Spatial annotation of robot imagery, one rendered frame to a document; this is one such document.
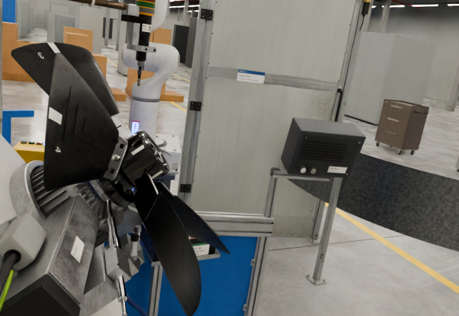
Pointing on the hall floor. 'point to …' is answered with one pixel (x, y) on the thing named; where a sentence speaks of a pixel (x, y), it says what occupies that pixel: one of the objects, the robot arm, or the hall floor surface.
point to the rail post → (257, 276)
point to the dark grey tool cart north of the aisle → (401, 125)
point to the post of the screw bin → (154, 291)
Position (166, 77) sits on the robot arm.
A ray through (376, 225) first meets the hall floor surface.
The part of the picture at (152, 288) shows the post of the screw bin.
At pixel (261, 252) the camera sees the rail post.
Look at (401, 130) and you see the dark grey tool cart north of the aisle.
